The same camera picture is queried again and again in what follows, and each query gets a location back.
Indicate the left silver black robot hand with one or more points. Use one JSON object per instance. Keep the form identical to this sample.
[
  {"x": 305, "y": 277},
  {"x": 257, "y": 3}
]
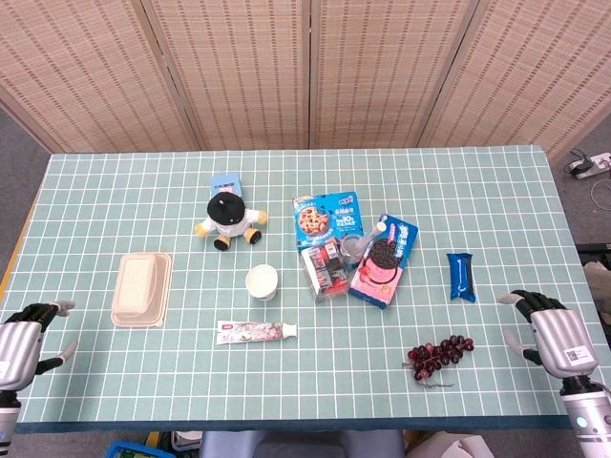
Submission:
[{"x": 16, "y": 343}]

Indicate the beige crumpled bag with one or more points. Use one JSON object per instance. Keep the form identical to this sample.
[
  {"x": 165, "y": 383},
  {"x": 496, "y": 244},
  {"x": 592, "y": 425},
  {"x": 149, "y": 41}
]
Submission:
[{"x": 600, "y": 286}]

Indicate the blue chocolate chip cookie box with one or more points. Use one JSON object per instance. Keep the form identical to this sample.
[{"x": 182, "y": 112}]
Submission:
[{"x": 315, "y": 222}]

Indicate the small white box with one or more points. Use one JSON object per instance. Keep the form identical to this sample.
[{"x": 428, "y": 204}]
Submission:
[{"x": 186, "y": 441}]

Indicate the blue Oreo snack packet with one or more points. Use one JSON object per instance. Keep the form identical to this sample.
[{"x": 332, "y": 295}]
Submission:
[{"x": 461, "y": 276}]

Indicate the pink and blue Oreo box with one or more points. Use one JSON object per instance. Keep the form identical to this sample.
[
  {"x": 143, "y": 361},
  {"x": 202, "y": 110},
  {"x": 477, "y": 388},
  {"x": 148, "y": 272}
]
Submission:
[{"x": 377, "y": 276}]

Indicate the small light blue carton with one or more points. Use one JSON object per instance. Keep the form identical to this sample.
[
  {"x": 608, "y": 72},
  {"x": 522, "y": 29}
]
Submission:
[{"x": 225, "y": 183}]

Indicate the white power strip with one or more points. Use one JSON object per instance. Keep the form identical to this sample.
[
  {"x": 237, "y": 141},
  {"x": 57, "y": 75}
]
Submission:
[{"x": 599, "y": 162}]

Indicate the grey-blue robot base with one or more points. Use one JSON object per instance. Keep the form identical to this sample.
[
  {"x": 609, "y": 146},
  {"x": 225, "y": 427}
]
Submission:
[{"x": 296, "y": 446}]

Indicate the brown cardboard box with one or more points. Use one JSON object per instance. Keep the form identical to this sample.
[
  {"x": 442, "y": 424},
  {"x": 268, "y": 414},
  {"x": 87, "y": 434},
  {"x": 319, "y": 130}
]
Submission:
[{"x": 453, "y": 448}]

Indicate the bamboo folding screen panel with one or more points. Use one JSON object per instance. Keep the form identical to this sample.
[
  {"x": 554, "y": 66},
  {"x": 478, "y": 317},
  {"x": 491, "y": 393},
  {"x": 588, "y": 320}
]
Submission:
[
  {"x": 81, "y": 71},
  {"x": 525, "y": 71},
  {"x": 234, "y": 71},
  {"x": 382, "y": 71}
]

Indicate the black equipment case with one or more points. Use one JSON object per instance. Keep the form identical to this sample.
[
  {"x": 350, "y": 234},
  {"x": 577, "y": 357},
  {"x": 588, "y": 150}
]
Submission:
[{"x": 594, "y": 253}]

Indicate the beige lidded takeaway container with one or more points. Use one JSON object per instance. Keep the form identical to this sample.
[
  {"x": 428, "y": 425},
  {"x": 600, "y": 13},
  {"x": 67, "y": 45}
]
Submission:
[{"x": 138, "y": 288}]

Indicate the white paper cup floral print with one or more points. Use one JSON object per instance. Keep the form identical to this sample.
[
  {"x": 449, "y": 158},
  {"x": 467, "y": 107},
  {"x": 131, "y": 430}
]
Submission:
[{"x": 261, "y": 281}]

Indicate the black power plug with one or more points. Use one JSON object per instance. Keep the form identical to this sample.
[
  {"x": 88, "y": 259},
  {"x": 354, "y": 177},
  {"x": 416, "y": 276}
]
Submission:
[{"x": 577, "y": 166}]

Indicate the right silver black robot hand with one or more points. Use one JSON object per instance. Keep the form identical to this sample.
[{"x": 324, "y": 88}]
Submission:
[{"x": 563, "y": 339}]

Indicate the white round-headed plastic bottle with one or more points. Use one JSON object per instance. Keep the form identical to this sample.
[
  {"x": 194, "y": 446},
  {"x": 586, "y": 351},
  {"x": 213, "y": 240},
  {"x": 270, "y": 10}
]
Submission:
[{"x": 374, "y": 234}]

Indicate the black-headed plush toy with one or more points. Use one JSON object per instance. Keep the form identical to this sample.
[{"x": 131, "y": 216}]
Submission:
[{"x": 224, "y": 212}]

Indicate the green checked tablecloth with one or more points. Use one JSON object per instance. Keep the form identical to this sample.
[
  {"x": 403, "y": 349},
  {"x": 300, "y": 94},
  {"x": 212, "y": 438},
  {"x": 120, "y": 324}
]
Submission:
[{"x": 143, "y": 381}]

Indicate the dark red grape bunch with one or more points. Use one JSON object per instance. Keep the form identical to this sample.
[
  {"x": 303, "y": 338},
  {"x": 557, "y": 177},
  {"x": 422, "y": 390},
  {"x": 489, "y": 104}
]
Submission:
[{"x": 444, "y": 350}]

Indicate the blue plastic crate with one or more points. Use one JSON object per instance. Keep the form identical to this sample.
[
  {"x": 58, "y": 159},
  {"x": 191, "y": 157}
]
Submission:
[{"x": 129, "y": 451}]

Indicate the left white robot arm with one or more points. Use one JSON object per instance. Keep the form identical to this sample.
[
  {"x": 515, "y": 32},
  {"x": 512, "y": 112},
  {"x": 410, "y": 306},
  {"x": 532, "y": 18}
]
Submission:
[{"x": 7, "y": 420}]

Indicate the clear plastic box red items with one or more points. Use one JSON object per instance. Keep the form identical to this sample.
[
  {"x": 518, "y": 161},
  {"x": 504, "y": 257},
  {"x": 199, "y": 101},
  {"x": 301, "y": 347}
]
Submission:
[{"x": 324, "y": 276}]

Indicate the floral toothpaste tube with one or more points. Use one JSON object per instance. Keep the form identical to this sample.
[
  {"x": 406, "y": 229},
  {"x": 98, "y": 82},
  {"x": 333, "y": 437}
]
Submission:
[{"x": 253, "y": 331}]

